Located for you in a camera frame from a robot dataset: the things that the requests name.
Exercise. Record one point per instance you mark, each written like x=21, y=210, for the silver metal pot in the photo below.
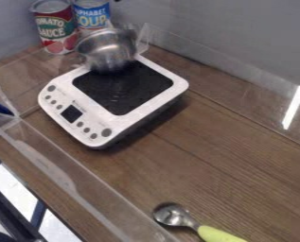
x=108, y=49

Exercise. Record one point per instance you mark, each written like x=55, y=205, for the white and black stove top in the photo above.
x=100, y=107

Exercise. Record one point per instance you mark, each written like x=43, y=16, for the clear acrylic barrier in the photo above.
x=220, y=152

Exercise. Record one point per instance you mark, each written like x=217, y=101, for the alphabet soup can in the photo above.
x=92, y=13

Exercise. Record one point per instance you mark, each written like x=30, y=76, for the tomato sauce can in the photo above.
x=55, y=25

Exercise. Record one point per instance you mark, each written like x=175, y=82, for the spoon with green handle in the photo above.
x=172, y=214

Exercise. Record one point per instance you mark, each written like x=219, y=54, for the blue chair frame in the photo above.
x=21, y=229

